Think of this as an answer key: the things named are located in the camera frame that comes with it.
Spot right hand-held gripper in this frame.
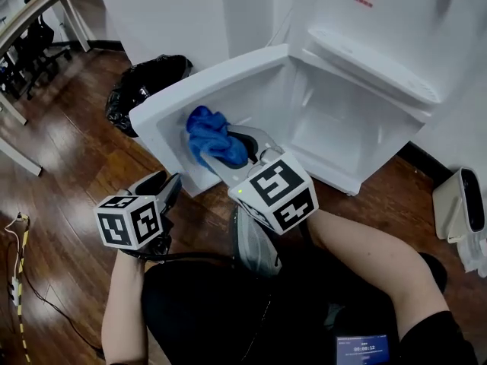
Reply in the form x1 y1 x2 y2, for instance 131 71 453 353
197 124 320 236

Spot white slotted drip tray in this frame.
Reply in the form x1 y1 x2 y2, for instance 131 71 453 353
307 27 442 106

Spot blue cloth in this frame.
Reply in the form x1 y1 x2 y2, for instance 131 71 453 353
185 105 250 169

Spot person's black clothing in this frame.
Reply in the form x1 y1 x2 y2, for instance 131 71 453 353
140 251 480 365

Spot white mini fridge door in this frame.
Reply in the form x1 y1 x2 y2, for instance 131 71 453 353
128 43 292 199

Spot yellow black striped cable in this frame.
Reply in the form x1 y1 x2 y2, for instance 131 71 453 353
14 213 31 364

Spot person's left forearm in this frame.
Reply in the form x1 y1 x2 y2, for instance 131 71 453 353
101 249 149 365

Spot black office chair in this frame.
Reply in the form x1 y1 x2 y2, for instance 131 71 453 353
0 15 73 102

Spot thin white cable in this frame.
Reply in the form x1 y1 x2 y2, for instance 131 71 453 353
4 213 30 281

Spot clear plastic water bottle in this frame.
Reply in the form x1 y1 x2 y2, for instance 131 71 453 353
456 230 487 277

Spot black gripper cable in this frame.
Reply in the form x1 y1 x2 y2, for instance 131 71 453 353
127 247 237 266

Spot thin black floor cable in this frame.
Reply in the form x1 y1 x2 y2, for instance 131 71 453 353
7 241 106 359

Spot white water dispenser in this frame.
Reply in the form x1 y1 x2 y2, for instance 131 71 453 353
272 0 487 197

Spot white handheld device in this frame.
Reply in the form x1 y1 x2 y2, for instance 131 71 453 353
432 167 487 245

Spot black device with lit screen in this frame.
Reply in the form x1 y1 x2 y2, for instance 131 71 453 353
334 333 391 365

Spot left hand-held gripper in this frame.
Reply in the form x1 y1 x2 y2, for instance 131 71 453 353
94 170 183 260

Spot black garbage bag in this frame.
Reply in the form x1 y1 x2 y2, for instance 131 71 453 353
105 54 194 138

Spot person's right forearm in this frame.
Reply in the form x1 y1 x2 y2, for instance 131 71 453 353
306 209 452 341

